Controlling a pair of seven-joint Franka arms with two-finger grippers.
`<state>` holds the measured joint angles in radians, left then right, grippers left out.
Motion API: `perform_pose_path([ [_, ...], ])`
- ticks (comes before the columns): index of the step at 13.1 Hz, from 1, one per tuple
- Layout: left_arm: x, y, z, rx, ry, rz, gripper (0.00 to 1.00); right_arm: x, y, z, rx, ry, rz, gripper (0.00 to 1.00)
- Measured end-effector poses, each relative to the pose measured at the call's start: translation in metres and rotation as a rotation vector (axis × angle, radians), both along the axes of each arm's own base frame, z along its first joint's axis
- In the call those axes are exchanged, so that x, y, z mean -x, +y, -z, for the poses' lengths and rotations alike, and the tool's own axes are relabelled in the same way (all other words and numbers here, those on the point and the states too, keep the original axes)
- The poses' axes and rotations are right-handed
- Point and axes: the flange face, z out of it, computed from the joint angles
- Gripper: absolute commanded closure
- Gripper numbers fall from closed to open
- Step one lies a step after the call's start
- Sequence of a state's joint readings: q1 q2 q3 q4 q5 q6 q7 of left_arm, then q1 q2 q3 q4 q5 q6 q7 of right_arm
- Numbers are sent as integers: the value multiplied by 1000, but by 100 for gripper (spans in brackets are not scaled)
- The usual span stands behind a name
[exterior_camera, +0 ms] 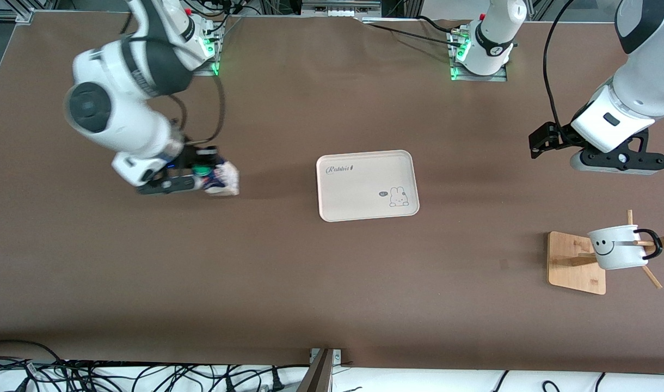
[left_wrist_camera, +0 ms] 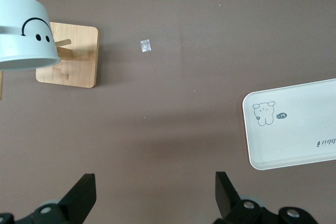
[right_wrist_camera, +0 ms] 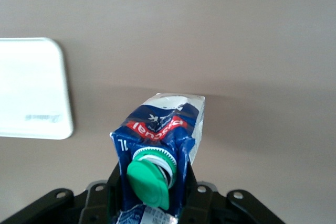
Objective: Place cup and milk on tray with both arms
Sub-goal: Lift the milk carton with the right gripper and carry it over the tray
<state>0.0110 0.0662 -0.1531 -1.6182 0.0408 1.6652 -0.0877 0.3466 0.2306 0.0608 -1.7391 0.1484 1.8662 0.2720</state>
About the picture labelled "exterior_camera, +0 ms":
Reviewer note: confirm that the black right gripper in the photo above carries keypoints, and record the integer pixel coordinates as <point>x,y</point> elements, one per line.
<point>191,156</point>

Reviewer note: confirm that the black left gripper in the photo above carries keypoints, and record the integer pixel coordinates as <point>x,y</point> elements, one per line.
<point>561,136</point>

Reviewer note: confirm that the blue white milk carton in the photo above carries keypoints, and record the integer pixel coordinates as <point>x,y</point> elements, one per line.
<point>226,179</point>

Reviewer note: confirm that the white smiley face mug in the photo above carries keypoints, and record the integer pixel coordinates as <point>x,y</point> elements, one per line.
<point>618,256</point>

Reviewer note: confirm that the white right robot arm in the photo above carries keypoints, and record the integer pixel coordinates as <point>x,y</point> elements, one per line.
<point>125,125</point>

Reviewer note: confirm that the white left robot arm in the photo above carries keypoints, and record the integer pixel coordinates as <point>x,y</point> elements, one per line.
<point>642,81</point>

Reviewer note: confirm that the cream rabbit print tray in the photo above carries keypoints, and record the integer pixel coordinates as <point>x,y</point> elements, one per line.
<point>359,190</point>

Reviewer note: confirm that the wooden mug rack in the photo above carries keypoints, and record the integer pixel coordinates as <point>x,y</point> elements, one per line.
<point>574,272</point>

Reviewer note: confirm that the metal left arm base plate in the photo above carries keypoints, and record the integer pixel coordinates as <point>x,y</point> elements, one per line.
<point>495,77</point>

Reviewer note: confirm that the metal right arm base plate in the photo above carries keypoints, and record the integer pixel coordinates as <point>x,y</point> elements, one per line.
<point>209,69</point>

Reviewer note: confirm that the aluminium frame rack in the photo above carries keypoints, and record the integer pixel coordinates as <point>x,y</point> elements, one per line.
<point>340,6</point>

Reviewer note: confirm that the metal post bracket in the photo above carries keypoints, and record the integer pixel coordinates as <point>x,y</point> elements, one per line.
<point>337,356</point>

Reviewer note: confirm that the grey metal post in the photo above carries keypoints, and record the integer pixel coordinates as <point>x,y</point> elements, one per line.
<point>318,375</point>

